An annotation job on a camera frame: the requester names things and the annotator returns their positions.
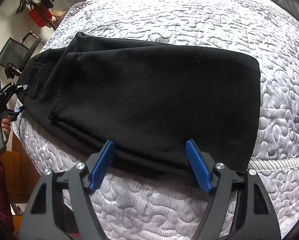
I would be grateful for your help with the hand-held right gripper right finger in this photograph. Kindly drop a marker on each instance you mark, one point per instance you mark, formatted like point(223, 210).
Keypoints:
point(198, 167)

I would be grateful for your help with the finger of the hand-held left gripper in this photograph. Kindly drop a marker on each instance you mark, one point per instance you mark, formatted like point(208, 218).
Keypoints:
point(21, 88)
point(18, 110)

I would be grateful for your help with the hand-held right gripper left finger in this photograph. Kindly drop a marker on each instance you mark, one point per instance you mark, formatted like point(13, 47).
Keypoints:
point(100, 170)

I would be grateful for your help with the black pants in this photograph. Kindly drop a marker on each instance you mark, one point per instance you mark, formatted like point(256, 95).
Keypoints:
point(152, 92)

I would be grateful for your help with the person's left hand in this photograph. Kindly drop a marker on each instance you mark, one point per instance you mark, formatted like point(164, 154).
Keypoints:
point(6, 130)

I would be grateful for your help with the black mesh office chair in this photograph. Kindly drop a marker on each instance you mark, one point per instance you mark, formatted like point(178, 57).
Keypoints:
point(10, 52)

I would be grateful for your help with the red bag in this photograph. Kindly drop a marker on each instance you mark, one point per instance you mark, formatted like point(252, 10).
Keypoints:
point(38, 17)

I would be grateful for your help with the wooden coat rack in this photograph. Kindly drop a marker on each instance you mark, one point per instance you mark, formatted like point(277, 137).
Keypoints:
point(48, 17)

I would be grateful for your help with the cardboard box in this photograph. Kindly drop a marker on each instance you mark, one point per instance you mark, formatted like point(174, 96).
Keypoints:
point(58, 15)

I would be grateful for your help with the bed with grey quilted cover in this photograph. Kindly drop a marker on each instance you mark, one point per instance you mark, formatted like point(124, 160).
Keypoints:
point(189, 17)

